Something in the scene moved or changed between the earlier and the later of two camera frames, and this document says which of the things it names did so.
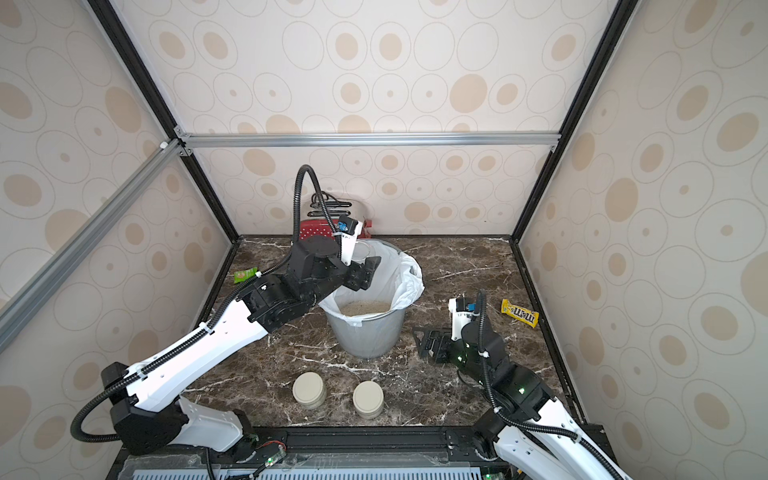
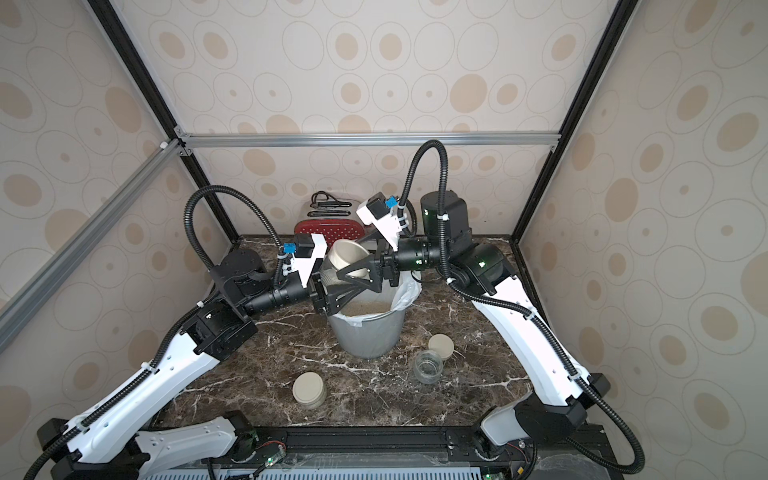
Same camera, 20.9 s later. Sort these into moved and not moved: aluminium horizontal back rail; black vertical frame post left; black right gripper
Moved: black right gripper
Not moved: aluminium horizontal back rail; black vertical frame post left
